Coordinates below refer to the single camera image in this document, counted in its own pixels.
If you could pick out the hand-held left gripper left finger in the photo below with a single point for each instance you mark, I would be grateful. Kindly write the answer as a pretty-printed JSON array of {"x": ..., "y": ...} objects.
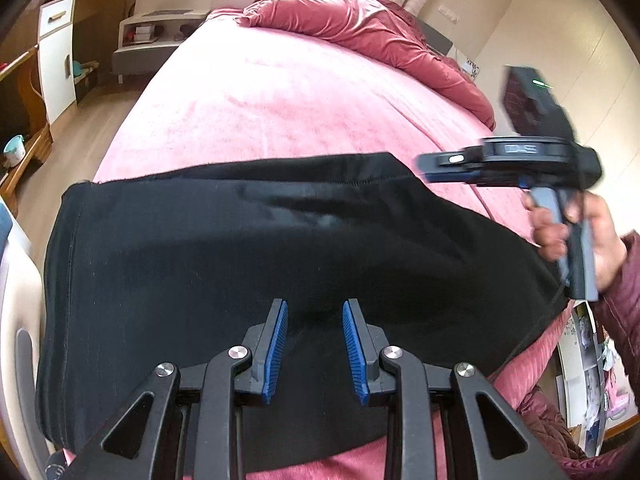
[{"x": 277, "y": 352}]

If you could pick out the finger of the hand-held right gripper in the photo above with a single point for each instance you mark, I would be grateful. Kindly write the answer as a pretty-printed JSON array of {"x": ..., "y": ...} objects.
[{"x": 450, "y": 165}]

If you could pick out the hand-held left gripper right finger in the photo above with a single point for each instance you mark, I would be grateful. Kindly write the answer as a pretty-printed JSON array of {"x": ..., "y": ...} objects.
[{"x": 353, "y": 352}]

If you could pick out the black pants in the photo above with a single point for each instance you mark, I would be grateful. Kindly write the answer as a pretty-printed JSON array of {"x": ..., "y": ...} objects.
[{"x": 225, "y": 260}]

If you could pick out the person's right hand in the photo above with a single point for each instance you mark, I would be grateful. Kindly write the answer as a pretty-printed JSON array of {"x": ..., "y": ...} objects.
[{"x": 547, "y": 235}]

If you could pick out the dark grey headboard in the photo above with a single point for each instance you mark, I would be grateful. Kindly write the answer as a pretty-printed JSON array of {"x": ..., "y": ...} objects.
[{"x": 436, "y": 37}]

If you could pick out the red velvet quilt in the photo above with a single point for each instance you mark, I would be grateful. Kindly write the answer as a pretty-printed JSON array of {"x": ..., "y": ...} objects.
[{"x": 380, "y": 30}]

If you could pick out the pink bed blanket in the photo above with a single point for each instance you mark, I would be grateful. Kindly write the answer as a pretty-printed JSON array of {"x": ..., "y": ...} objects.
[{"x": 275, "y": 110}]

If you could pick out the maroon quilted jacket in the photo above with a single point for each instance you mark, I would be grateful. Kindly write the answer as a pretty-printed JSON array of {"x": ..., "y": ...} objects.
[{"x": 550, "y": 430}]

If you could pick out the white shelf unit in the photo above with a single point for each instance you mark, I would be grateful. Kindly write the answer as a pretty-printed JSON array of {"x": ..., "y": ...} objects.
[{"x": 585, "y": 375}]

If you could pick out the light padded chair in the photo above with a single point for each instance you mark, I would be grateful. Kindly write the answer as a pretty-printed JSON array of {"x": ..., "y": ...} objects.
[{"x": 20, "y": 335}]

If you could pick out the pink toy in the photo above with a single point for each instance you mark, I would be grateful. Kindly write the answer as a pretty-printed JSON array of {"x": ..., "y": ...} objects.
[{"x": 617, "y": 397}]

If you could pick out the grey white bedside table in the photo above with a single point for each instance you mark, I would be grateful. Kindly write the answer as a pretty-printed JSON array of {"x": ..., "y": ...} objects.
[{"x": 150, "y": 40}]

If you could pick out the teal pot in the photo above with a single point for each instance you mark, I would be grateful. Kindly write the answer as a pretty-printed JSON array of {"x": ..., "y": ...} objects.
[{"x": 14, "y": 151}]

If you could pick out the wooden desk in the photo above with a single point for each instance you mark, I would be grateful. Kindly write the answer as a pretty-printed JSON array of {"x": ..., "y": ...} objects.
[{"x": 25, "y": 125}]

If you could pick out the teal bowl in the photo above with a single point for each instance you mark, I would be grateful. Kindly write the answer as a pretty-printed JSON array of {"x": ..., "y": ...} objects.
[{"x": 78, "y": 70}]

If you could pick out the white cabinet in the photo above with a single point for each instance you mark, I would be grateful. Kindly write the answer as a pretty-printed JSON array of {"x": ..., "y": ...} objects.
[{"x": 56, "y": 60}]

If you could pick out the wooden shelf unit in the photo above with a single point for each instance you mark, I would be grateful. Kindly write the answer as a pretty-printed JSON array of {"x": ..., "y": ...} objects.
[{"x": 102, "y": 25}]

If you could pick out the white wall switch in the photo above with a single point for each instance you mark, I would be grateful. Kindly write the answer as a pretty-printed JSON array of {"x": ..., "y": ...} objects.
[{"x": 448, "y": 13}]

